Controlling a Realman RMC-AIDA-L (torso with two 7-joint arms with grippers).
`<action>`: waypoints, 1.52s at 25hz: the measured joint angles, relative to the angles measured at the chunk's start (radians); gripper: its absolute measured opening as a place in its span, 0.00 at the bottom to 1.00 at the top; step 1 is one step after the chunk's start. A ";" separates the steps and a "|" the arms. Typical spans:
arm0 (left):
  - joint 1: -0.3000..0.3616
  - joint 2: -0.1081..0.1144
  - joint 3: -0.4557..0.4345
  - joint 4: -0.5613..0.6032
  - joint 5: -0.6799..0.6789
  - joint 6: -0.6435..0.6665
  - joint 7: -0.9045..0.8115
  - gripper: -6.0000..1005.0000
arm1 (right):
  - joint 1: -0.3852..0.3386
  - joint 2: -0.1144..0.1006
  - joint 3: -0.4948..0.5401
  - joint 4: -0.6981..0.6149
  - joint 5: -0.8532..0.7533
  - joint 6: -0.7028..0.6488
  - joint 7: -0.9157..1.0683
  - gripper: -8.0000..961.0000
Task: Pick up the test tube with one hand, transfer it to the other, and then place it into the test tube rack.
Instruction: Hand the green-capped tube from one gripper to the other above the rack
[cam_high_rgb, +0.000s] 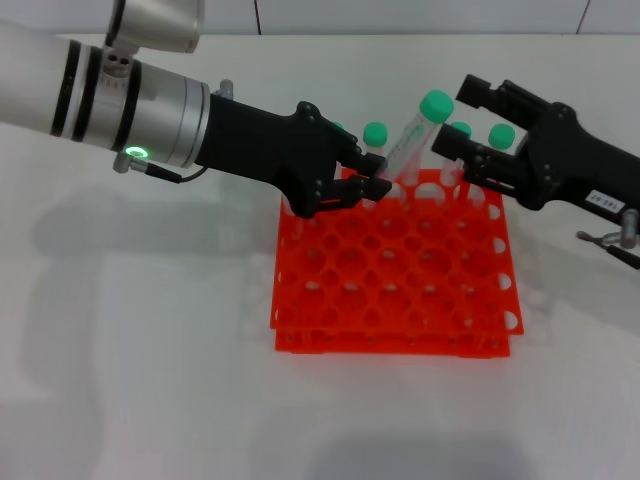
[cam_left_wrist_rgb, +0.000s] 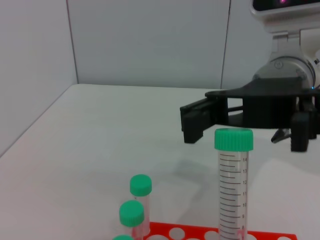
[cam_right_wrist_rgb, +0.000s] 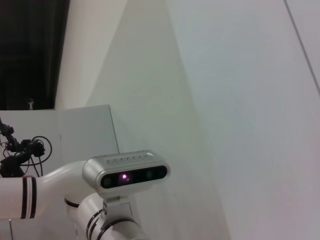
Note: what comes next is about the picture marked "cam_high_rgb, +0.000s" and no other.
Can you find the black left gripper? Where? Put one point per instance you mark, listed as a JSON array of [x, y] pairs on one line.
[[260, 150]]

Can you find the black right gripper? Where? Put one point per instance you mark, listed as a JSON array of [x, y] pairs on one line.
[[565, 160]]

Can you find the orange test tube rack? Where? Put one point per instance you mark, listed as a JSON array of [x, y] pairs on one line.
[[390, 280]]

